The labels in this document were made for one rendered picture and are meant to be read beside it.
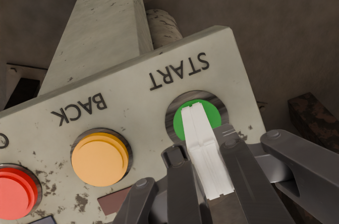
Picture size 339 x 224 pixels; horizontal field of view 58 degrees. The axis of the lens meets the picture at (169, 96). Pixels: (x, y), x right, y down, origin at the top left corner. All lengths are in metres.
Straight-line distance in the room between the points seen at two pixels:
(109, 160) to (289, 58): 0.82
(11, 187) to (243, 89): 0.18
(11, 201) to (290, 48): 0.85
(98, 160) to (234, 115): 0.10
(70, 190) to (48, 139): 0.04
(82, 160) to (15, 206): 0.06
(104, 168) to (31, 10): 0.65
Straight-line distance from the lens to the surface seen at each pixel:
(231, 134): 0.17
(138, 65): 0.21
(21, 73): 0.91
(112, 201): 0.25
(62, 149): 0.24
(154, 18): 0.74
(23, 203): 0.26
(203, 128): 0.17
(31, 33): 0.86
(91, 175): 0.23
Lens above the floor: 0.77
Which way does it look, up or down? 56 degrees down
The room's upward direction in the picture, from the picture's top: 166 degrees clockwise
